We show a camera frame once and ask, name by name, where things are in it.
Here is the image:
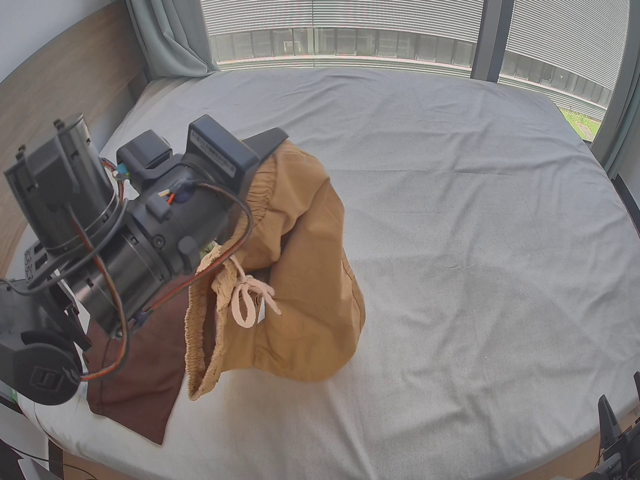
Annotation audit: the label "bed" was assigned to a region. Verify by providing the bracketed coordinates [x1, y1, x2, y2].
[0, 0, 640, 480]

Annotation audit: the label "brown shorts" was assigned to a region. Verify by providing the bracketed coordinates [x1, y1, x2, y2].
[87, 298, 192, 446]

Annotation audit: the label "tan shorts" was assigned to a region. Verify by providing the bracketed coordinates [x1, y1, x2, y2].
[185, 138, 367, 402]

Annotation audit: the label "window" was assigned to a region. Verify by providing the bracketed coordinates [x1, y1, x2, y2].
[192, 0, 640, 179]

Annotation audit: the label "grey-green curtain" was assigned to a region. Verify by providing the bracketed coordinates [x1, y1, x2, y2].
[120, 0, 221, 80]

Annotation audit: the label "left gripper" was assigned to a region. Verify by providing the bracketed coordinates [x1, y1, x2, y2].
[70, 115, 291, 337]

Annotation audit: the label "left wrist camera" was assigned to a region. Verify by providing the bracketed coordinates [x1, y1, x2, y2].
[116, 130, 176, 189]

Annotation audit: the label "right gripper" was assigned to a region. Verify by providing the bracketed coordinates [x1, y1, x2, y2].
[597, 371, 640, 475]

